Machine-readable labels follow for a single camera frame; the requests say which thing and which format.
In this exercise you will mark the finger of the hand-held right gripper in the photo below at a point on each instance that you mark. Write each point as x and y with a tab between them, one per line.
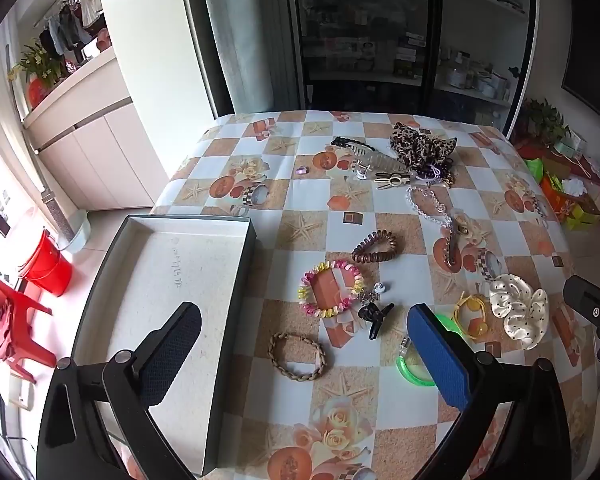
587	300

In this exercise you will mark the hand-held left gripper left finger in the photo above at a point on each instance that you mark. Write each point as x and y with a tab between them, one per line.
172	355

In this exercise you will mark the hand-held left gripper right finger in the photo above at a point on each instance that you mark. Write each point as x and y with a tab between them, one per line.
437	355

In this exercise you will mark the cream polka dot scrunchie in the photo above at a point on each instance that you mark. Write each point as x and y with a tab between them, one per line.
522	310

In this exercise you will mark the black claw clip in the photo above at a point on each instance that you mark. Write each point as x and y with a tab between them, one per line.
372	315

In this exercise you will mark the grey cardboard box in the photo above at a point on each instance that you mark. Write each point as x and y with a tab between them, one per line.
180	260

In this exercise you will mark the flower barrette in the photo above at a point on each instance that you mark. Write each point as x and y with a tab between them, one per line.
451	247

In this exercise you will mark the green plastic bangle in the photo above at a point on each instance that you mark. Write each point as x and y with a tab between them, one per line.
410	372

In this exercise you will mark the white round bead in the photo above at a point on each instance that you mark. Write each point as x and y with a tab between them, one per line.
381	288

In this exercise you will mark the silver charm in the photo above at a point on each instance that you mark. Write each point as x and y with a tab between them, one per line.
367	297

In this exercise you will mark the pile of colourful gift boxes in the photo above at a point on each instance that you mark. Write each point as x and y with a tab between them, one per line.
560	195

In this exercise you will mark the white basin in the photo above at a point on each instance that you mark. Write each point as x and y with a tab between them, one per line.
77	235

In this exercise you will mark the red bucket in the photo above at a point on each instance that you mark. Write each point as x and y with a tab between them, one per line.
45	265

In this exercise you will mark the red plastic stool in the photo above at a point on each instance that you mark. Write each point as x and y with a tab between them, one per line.
10	320

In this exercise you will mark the gold charm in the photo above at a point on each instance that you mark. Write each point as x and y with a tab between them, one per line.
450	180

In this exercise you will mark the cream hair clip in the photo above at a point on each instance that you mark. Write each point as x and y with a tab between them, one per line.
392	179

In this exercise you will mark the green potted plant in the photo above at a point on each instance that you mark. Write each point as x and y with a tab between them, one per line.
545	120

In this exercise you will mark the checkered floral tablecloth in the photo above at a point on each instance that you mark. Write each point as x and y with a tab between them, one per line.
330	200

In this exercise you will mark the clear claw clip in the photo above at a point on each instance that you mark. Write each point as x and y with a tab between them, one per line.
375	162

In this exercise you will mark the leopard print bow scrunchie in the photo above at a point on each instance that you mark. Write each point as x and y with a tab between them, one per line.
420	147

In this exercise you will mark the white cabinet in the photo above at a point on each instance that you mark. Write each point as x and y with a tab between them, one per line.
105	150

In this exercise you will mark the black comb clip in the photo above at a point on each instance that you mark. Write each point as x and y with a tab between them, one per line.
350	142

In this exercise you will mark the black television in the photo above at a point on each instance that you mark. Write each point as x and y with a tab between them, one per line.
595	50

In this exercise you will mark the yellow flowering plant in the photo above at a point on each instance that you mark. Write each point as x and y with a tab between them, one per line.
37	62

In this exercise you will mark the glass door cabinet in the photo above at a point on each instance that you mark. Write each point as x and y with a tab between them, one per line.
370	35

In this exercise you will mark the hanging clothes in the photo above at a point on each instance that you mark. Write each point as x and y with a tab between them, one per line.
65	30

